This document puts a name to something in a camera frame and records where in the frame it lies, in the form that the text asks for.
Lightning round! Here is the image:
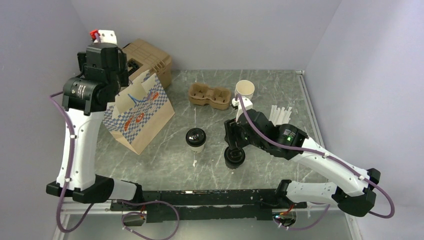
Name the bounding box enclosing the white paper coffee cup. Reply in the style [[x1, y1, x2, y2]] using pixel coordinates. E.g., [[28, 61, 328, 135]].
[[189, 143, 205, 154]]

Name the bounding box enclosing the blue checkered paper bag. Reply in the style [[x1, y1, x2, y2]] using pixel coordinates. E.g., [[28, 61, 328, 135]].
[[103, 70, 175, 155]]

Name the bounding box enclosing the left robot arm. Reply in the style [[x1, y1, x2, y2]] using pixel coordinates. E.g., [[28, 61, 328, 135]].
[[46, 42, 144, 210]]

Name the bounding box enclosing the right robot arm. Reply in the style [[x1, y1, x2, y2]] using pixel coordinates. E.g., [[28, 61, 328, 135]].
[[224, 109, 381, 217]]

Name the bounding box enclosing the brown cardboard cup carrier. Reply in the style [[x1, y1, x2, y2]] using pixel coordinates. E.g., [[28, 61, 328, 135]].
[[188, 82, 232, 110]]

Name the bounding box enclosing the bundle of white straws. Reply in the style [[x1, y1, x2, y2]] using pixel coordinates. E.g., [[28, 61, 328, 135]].
[[268, 105, 293, 126]]

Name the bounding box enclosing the tan plastic toolbox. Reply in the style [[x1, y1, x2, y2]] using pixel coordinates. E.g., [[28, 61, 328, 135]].
[[122, 38, 172, 89]]

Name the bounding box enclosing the stack of paper cups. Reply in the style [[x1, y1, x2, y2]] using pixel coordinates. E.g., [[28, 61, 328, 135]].
[[234, 79, 256, 100]]

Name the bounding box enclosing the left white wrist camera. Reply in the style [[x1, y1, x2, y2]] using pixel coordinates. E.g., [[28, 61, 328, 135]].
[[89, 29, 118, 45]]

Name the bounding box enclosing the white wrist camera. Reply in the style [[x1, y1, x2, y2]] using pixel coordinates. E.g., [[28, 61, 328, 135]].
[[89, 29, 118, 45], [231, 96, 253, 122]]

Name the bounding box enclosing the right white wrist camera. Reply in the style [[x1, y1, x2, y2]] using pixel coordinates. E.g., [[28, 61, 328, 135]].
[[231, 96, 253, 122]]

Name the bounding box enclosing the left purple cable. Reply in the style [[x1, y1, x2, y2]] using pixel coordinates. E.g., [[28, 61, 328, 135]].
[[48, 91, 180, 240]]

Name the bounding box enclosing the purple cable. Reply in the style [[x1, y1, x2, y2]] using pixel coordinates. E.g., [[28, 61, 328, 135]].
[[48, 91, 180, 240], [235, 93, 396, 232]]

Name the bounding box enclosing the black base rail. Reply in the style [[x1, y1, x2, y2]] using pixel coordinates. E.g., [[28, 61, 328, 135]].
[[110, 188, 307, 223]]

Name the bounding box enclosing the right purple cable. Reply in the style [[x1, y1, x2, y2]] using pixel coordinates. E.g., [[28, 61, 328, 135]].
[[235, 93, 396, 232]]

